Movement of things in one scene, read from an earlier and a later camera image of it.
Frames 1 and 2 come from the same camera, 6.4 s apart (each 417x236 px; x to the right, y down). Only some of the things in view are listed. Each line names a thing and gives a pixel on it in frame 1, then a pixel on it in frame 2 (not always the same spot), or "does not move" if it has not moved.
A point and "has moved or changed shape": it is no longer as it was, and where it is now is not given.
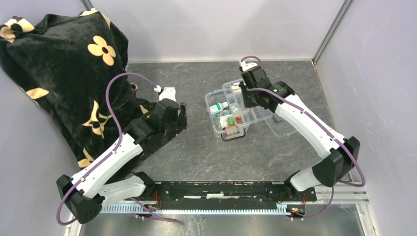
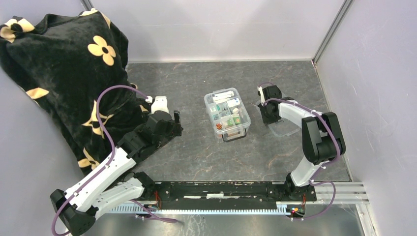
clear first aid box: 229,114 does not move
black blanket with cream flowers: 66,59 does not move
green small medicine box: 231,121 does not move
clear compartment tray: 241,115 has moved or changed shape
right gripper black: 247,102 → 266,120
